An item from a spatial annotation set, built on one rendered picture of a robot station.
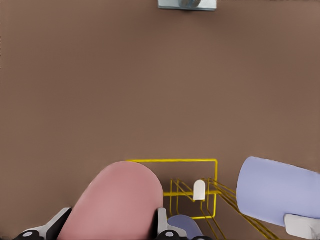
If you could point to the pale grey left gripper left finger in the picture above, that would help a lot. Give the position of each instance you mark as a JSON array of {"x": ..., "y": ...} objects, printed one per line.
[{"x": 50, "y": 225}]

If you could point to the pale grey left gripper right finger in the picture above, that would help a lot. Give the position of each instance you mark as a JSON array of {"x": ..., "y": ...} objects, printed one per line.
[{"x": 163, "y": 226}]

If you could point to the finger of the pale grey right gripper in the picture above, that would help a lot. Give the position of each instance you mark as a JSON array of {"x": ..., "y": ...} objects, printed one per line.
[{"x": 303, "y": 226}]

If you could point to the lavender cup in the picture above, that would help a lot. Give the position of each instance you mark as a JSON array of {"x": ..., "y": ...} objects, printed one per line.
[
  {"x": 275, "y": 190},
  {"x": 186, "y": 226}
]

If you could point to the pink cup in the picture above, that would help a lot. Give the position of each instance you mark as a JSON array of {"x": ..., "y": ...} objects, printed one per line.
[{"x": 117, "y": 200}]

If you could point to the small white rounded peg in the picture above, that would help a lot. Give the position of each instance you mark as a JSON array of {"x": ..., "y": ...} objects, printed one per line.
[{"x": 199, "y": 190}]

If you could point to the silver frame post foot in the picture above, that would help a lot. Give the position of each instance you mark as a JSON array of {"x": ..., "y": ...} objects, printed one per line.
[{"x": 187, "y": 5}]

